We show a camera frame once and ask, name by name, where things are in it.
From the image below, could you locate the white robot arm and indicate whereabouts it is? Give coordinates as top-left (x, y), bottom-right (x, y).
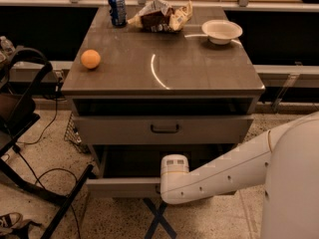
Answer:
top-left (160, 113), bottom-right (319, 239)

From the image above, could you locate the grey drawer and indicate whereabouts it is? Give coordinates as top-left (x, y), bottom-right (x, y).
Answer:
top-left (87, 143), bottom-right (233, 198)
top-left (74, 116), bottom-right (253, 145)

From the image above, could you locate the grey drawer cabinet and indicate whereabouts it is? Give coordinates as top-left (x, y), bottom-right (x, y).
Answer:
top-left (60, 5), bottom-right (266, 198)

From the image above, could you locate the orange fruit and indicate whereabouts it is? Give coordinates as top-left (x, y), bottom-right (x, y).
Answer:
top-left (81, 50), bottom-right (101, 70)

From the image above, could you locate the plastic water bottle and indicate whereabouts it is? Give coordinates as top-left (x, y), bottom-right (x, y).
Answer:
top-left (0, 36), bottom-right (15, 56)

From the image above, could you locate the crumpled chip bag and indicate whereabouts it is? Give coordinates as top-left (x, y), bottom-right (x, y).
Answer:
top-left (128, 0), bottom-right (192, 33)

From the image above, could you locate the wire mesh basket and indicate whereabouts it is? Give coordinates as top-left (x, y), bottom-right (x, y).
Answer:
top-left (64, 115), bottom-right (90, 154)

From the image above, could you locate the blue tape cross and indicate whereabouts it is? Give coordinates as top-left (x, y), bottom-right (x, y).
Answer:
top-left (143, 198), bottom-right (177, 239)

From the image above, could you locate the white bowl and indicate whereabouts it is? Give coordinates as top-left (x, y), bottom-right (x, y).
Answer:
top-left (201, 20), bottom-right (242, 45)

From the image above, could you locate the black cable on floor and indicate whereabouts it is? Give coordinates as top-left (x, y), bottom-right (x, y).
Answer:
top-left (12, 83), bottom-right (82, 239)

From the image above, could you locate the blue soda can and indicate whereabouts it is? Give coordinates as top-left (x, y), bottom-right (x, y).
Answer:
top-left (108, 0), bottom-right (127, 27)

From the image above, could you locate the sneaker shoe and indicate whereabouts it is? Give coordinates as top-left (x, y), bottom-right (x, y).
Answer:
top-left (0, 212), bottom-right (23, 228)

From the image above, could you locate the grey top drawer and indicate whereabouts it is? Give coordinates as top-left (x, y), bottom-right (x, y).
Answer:
top-left (74, 116), bottom-right (253, 145)

